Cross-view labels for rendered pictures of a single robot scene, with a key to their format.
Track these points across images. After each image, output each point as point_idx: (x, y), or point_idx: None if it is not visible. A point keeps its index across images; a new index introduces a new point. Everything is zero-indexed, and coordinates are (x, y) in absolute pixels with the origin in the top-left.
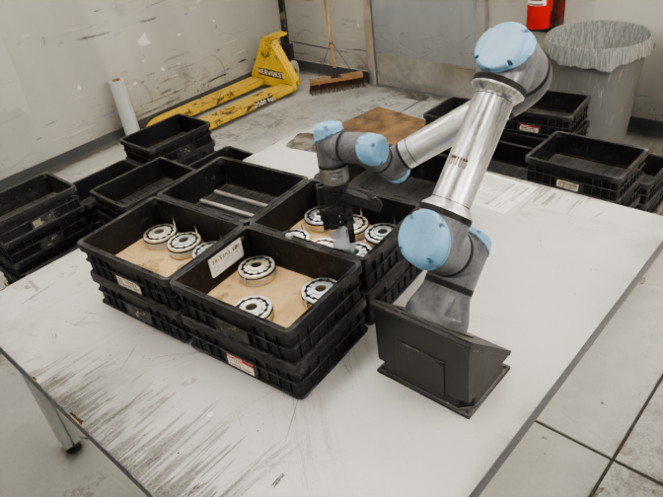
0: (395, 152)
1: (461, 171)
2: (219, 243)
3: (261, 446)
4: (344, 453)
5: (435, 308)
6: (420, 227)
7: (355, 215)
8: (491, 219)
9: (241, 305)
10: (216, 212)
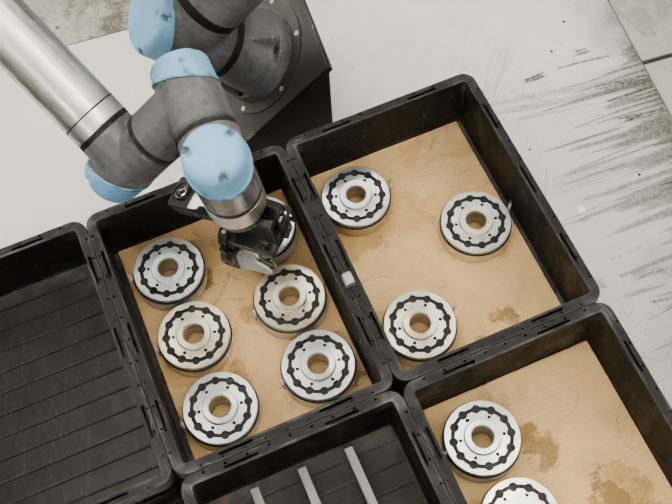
0: (125, 116)
1: None
2: (474, 354)
3: (534, 126)
4: (447, 67)
5: (266, 12)
6: None
7: (167, 353)
8: None
9: (488, 238)
10: (436, 480)
